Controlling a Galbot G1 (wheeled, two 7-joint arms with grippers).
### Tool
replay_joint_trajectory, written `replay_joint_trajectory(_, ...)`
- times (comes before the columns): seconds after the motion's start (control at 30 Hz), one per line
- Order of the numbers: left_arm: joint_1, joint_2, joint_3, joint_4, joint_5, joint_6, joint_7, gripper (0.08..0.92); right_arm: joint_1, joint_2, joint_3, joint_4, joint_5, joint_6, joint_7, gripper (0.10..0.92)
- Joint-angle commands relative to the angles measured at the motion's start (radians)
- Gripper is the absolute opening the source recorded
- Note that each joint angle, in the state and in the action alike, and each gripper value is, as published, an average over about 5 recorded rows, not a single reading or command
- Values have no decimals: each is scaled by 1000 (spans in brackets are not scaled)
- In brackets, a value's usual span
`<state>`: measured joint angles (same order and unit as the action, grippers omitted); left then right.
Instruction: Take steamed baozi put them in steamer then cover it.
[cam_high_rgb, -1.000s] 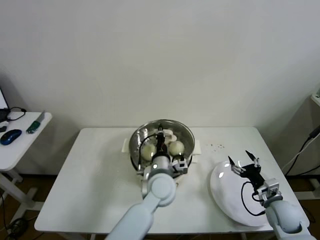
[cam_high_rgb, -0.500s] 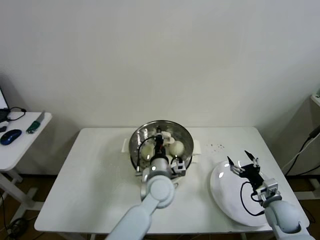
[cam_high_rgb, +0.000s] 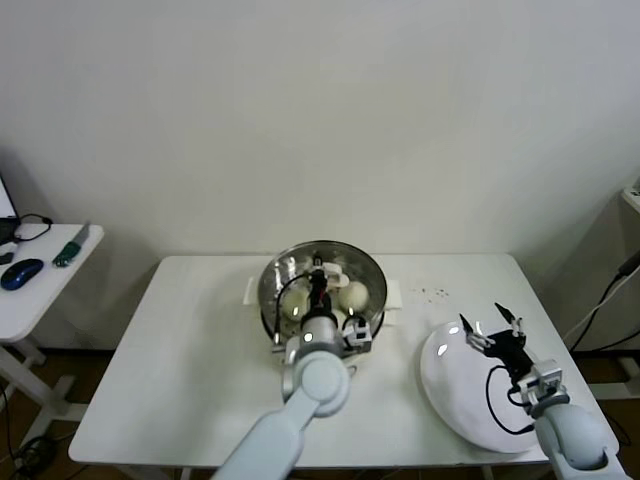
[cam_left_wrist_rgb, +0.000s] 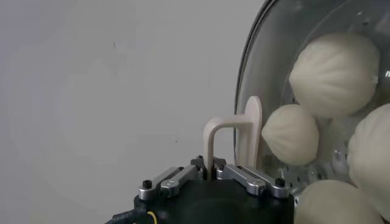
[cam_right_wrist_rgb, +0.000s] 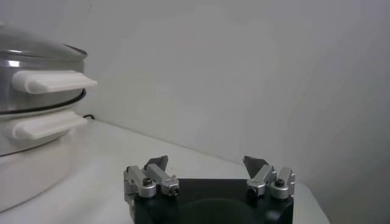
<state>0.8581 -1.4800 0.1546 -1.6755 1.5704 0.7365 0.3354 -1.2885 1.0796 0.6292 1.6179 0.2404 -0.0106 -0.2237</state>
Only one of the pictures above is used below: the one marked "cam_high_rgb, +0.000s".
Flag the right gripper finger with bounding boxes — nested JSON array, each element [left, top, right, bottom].
[[458, 313, 494, 351], [493, 301, 526, 336]]

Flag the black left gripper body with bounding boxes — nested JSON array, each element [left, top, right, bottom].
[[307, 277, 334, 316]]

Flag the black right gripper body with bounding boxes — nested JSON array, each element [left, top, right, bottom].
[[482, 327, 534, 376]]

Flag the white steamed baozi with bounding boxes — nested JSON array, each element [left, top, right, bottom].
[[279, 289, 310, 321], [339, 281, 371, 314]]

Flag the steel steamer basket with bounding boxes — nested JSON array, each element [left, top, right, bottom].
[[242, 240, 404, 351]]

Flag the dark crumbs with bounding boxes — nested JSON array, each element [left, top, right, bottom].
[[407, 286, 450, 304]]

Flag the white oval plate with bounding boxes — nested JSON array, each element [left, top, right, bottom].
[[418, 319, 558, 454]]

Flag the white stand base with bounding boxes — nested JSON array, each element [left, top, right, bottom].
[[572, 352, 640, 401]]

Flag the white side table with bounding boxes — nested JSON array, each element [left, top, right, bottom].
[[0, 223, 105, 436]]

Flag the blue computer mouse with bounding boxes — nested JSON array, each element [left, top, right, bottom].
[[0, 258, 44, 292]]

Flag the laptop computer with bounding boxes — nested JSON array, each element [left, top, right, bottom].
[[0, 177, 20, 246]]

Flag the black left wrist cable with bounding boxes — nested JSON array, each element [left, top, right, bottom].
[[272, 272, 314, 354]]

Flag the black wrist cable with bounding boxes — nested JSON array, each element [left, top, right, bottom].
[[272, 272, 314, 354], [486, 364, 539, 435]]

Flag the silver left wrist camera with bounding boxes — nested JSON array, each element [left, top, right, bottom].
[[342, 312, 374, 354]]

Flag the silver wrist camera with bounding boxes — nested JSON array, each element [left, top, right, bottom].
[[342, 312, 374, 354], [517, 357, 569, 406]]

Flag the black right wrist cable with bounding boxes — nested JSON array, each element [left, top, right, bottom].
[[486, 364, 539, 435]]

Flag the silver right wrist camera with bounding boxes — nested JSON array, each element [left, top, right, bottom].
[[517, 357, 569, 406]]

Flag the white cable with black plug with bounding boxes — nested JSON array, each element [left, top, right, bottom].
[[564, 252, 640, 346]]

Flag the green handled knife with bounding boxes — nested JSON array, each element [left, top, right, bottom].
[[51, 222, 90, 270]]

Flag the black cable on side table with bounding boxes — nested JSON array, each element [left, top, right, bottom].
[[12, 213, 53, 245]]

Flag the black floor cables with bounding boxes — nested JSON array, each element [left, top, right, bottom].
[[0, 434, 56, 474]]

